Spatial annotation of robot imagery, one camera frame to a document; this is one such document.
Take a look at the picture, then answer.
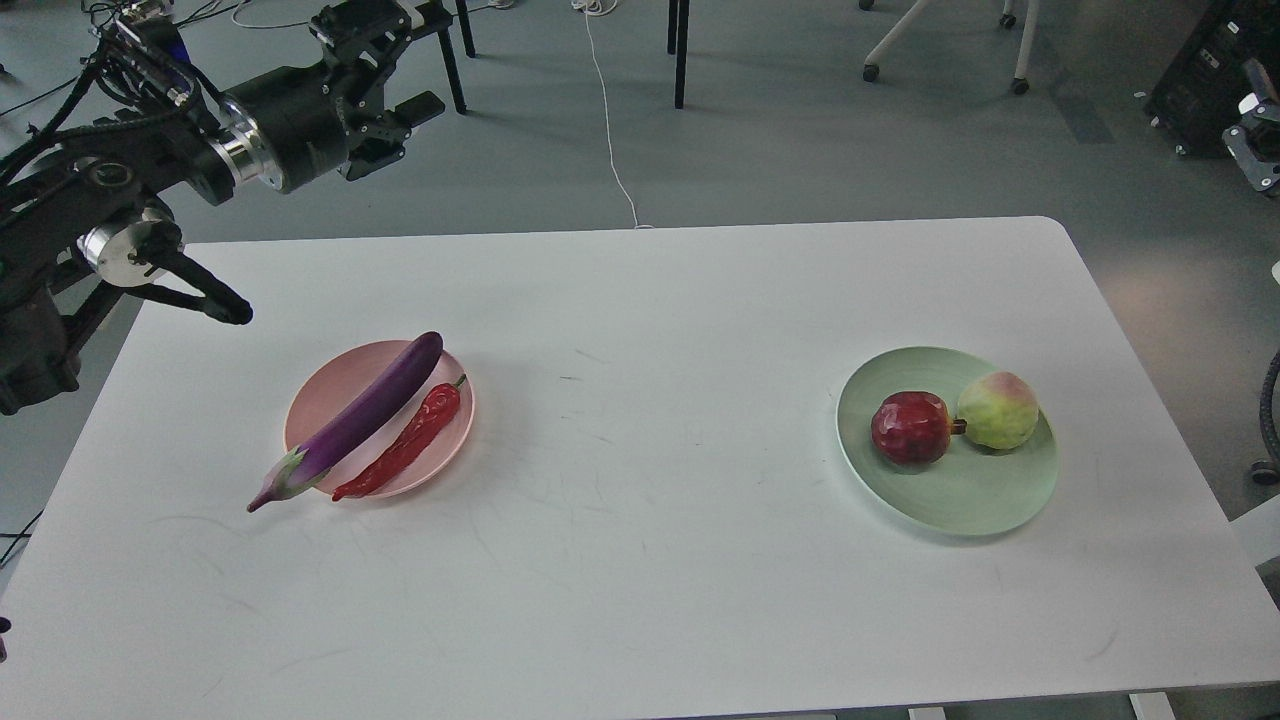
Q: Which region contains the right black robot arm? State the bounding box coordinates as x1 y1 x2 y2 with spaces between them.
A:
1222 88 1279 486

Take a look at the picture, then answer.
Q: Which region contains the pink plate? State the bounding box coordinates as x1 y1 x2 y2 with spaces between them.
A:
283 340 476 502

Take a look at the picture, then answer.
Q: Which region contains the black table leg right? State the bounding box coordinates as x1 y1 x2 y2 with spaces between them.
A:
666 0 691 110

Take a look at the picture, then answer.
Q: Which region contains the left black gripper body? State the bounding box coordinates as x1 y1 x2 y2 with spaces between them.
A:
220 60 387 193

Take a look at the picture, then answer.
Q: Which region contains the black table leg left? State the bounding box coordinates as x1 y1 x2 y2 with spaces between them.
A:
433 1 477 115

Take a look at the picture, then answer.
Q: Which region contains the purple eggplant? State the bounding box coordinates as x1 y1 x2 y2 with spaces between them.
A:
246 331 444 512

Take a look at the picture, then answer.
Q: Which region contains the white floor cable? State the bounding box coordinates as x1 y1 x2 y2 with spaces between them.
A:
572 0 655 231

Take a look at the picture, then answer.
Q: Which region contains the black cable bundle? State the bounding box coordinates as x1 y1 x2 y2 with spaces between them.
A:
82 0 241 35

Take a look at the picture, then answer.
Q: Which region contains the white office chair base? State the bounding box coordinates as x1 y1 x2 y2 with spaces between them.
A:
861 1 1044 97

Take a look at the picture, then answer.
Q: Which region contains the dark red pomegranate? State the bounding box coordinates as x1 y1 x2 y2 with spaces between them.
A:
870 389 968 468

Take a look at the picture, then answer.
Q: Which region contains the black table leg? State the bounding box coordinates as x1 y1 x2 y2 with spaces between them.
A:
433 1 477 115
666 0 691 110

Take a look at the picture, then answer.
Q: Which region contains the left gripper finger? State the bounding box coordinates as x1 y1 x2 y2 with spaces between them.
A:
340 91 445 181
308 1 436 74

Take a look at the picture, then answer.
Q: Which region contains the red chili pepper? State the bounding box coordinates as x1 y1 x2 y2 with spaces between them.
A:
330 374 468 502

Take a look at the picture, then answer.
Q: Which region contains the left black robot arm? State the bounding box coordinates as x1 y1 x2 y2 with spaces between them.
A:
1 1 468 416

